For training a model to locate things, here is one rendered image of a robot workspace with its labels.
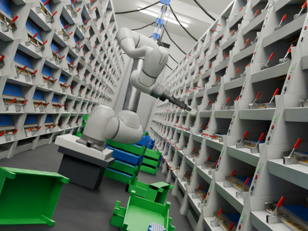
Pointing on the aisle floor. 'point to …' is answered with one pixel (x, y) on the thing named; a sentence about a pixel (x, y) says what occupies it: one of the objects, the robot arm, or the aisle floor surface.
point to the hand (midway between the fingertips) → (191, 110)
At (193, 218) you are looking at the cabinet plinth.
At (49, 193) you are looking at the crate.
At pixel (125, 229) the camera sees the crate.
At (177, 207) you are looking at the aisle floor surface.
